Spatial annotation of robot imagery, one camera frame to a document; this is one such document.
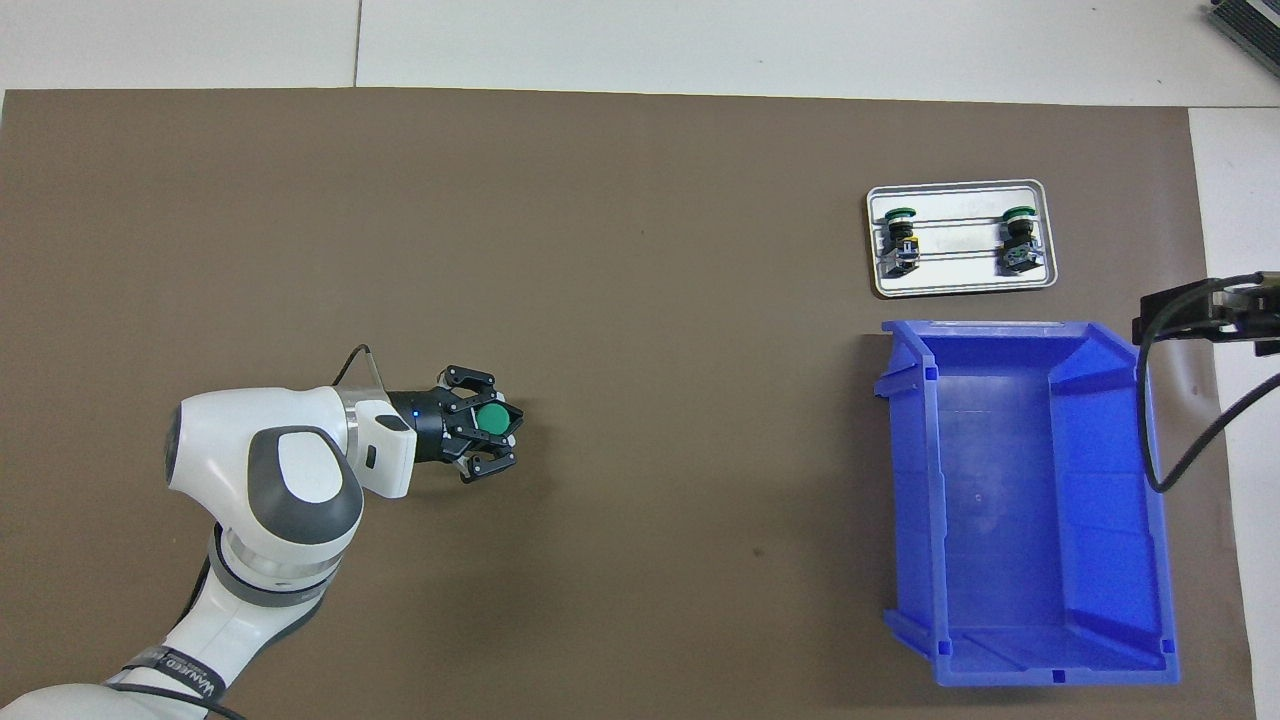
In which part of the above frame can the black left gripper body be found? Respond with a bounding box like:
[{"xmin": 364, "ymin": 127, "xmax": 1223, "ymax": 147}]
[{"xmin": 386, "ymin": 387, "xmax": 460, "ymax": 466}]

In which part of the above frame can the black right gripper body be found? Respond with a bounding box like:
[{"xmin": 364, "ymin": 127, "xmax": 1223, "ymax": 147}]
[{"xmin": 1215, "ymin": 271, "xmax": 1280, "ymax": 342}]

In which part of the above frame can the green push button switch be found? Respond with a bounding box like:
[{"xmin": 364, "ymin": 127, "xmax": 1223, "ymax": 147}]
[
  {"xmin": 470, "ymin": 398, "xmax": 524, "ymax": 447},
  {"xmin": 996, "ymin": 205, "xmax": 1042, "ymax": 279},
  {"xmin": 877, "ymin": 205, "xmax": 922, "ymax": 279}
]

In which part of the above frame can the brown table mat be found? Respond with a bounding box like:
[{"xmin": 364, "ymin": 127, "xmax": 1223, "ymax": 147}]
[{"xmin": 0, "ymin": 88, "xmax": 1257, "ymax": 720}]

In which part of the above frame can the grey metal tray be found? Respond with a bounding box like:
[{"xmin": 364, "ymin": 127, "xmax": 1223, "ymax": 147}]
[{"xmin": 866, "ymin": 179, "xmax": 1059, "ymax": 299}]

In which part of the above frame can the blue plastic storage bin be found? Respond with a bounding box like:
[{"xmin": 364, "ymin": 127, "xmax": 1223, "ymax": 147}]
[{"xmin": 873, "ymin": 318, "xmax": 1182, "ymax": 689}]

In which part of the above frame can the grey ribbed device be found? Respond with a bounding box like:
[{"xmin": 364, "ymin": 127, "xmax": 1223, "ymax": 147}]
[{"xmin": 1204, "ymin": 0, "xmax": 1280, "ymax": 64}]

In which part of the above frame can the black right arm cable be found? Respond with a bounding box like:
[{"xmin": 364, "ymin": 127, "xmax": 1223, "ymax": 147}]
[{"xmin": 1134, "ymin": 272, "xmax": 1280, "ymax": 494}]

